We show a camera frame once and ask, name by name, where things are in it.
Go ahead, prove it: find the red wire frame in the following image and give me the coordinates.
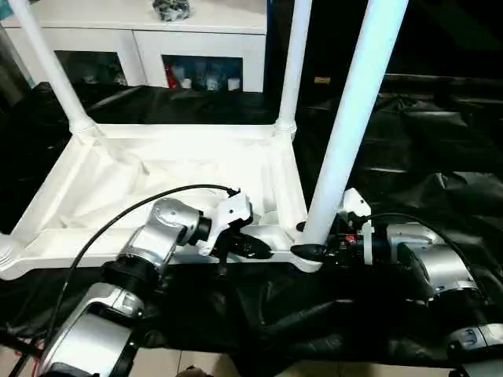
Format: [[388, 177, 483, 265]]
[[14, 344, 45, 377]]

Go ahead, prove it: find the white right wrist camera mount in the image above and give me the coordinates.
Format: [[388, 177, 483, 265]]
[[340, 187, 375, 265]]

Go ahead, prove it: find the black work mat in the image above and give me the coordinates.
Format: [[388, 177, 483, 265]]
[[0, 80, 503, 372]]

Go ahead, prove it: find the black metal stand frame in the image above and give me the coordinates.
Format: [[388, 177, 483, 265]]
[[0, 332, 45, 361]]

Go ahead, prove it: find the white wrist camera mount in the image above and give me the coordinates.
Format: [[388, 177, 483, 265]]
[[340, 187, 375, 265], [198, 191, 253, 257]]

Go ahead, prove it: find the white glass-door sideboard cabinet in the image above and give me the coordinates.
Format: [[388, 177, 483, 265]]
[[0, 0, 269, 94]]

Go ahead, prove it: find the white plastic table top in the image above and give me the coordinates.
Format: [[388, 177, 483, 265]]
[[0, 123, 324, 281]]

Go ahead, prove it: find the grey crumpled bag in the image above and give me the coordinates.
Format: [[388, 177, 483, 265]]
[[152, 0, 194, 22]]

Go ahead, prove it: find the black backdrop cloth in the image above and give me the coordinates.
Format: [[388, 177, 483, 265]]
[[266, 0, 503, 99]]

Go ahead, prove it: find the grey metal rack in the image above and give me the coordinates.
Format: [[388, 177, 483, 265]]
[[0, 23, 37, 101]]

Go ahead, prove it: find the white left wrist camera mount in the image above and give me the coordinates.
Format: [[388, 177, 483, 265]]
[[198, 191, 253, 257]]

